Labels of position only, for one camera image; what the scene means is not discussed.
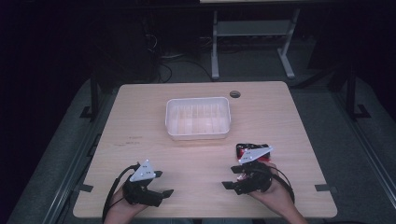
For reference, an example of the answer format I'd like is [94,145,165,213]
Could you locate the red and black snack packet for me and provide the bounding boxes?
[234,142,273,164]

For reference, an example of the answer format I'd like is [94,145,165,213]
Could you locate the person's right hand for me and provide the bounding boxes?
[247,161,295,217]

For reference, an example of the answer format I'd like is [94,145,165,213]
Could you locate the person's left hand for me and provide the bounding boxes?
[106,185,149,219]

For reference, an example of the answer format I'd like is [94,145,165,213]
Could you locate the black metal stand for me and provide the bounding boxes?
[345,66,372,121]
[78,77,105,123]

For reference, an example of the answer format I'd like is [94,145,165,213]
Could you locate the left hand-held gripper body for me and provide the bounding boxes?
[122,159,164,208]

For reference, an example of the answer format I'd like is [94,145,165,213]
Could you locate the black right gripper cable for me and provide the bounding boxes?
[266,165,296,203]

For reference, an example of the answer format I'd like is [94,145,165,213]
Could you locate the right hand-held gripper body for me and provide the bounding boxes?
[233,146,275,196]

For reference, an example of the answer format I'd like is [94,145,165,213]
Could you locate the clear white plastic container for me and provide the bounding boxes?
[164,96,233,141]

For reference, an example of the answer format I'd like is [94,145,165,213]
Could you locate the white metal desk frame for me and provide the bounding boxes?
[210,8,302,81]

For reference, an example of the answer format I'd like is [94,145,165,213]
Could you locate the black floor cables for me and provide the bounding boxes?
[143,32,216,84]

